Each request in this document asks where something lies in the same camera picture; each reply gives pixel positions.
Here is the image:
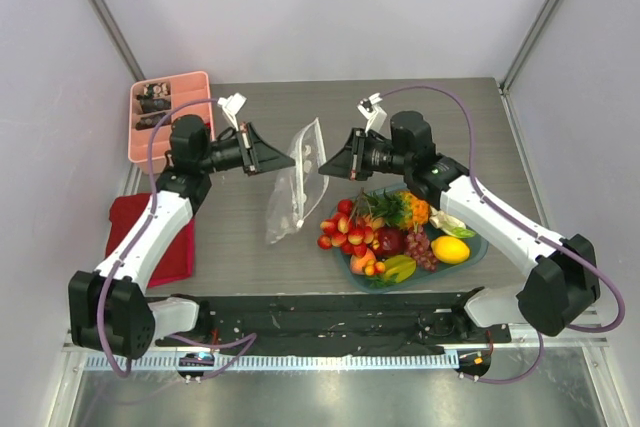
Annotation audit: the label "yellow green toy starfruit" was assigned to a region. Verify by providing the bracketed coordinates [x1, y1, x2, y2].
[370, 255, 417, 288]

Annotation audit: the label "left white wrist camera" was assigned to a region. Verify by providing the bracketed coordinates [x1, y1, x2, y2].
[217, 93, 247, 130]

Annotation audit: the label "teal plastic tray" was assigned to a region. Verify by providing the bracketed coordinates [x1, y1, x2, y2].
[317, 185, 488, 294]

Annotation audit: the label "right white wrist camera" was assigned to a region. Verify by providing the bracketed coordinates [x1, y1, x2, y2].
[358, 93, 387, 133]

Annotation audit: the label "small orange cherry cluster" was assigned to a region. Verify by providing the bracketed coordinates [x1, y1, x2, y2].
[363, 260, 386, 277]

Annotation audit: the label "slotted white cable duct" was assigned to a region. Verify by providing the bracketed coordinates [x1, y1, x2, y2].
[87, 346, 461, 373]

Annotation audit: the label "white toy cauliflower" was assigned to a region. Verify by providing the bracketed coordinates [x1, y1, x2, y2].
[429, 210, 476, 239]

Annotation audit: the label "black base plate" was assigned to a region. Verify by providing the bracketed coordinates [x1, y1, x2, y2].
[149, 289, 514, 356]

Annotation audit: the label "red cherry bunch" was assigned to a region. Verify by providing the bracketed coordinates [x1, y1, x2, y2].
[317, 191, 385, 259]

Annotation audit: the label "orange toy peach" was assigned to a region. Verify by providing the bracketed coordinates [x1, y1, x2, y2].
[349, 244, 377, 275]

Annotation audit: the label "pink compartment organizer box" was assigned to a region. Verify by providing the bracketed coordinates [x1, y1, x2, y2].
[128, 71, 215, 174]

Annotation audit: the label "clear zip top bag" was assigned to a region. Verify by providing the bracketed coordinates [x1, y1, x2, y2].
[265, 118, 329, 245]

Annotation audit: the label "purple toy grapes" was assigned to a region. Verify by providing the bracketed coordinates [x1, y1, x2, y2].
[404, 224, 438, 272]

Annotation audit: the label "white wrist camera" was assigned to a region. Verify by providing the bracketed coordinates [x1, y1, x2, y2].
[217, 93, 247, 130]
[358, 93, 387, 133]

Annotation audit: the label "red folded cloth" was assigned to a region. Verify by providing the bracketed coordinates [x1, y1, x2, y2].
[105, 193, 195, 287]

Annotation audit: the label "yellow toy lemon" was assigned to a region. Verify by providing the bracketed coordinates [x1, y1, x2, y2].
[431, 236, 471, 265]

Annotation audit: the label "orange toy pineapple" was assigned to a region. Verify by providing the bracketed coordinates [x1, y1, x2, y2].
[364, 190, 430, 230]

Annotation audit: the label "dark red toy apple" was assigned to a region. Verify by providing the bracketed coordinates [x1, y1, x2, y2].
[372, 226, 405, 258]

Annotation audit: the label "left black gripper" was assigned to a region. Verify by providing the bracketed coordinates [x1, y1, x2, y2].
[198, 123, 295, 177]

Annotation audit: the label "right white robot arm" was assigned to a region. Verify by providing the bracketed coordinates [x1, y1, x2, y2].
[319, 111, 601, 342]

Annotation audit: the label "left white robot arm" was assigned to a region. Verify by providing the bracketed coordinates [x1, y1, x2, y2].
[68, 115, 295, 361]

